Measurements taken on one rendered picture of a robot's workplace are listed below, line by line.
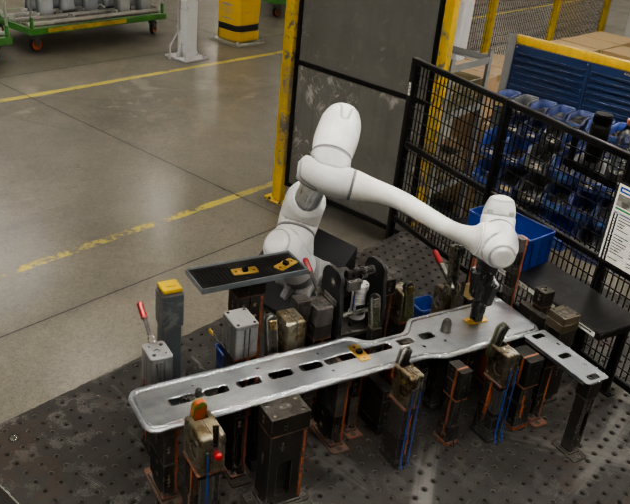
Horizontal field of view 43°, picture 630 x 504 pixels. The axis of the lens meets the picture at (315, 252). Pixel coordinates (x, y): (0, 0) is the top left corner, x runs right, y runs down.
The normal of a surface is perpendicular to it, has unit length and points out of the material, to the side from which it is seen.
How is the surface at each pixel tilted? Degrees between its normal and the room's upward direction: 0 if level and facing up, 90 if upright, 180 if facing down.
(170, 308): 90
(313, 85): 89
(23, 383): 0
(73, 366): 0
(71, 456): 0
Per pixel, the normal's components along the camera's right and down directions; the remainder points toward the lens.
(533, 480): 0.10, -0.88
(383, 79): -0.67, 0.34
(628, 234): -0.87, 0.16
